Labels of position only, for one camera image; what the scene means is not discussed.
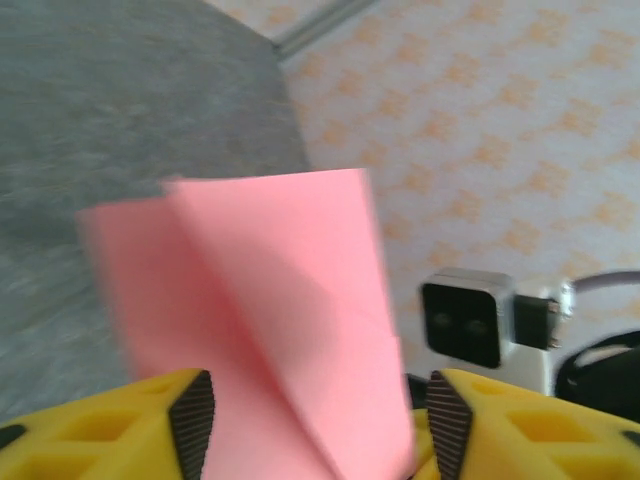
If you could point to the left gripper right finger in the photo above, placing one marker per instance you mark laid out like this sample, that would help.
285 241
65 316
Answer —
525 440

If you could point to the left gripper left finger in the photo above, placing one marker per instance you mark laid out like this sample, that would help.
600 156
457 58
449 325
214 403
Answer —
100 440

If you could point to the pink paper sheet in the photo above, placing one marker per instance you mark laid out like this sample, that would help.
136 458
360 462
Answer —
280 280

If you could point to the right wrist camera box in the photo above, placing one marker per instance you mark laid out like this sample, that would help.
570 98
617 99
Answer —
460 320

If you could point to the aluminium frame post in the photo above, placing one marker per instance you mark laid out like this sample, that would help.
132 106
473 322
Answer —
320 27

